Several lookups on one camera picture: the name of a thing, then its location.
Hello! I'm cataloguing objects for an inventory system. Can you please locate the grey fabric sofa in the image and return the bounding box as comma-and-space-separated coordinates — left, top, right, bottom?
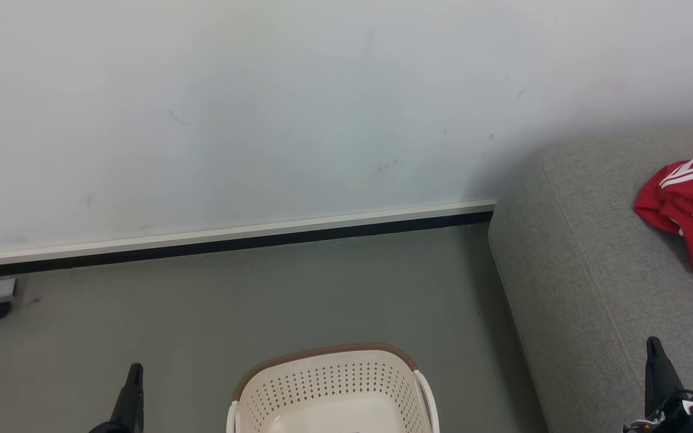
488, 123, 693, 433

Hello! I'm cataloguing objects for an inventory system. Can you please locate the white and black baseboard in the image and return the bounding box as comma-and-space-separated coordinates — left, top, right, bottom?
0, 200, 496, 282

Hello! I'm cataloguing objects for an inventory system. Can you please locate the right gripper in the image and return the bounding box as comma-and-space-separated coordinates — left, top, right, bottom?
623, 336, 693, 433

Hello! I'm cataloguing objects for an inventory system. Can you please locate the cream perforated laundry basket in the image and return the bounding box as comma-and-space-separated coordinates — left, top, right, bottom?
226, 343, 441, 433

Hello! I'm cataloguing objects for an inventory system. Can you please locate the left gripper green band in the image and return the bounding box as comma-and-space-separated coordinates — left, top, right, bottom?
87, 363, 144, 433

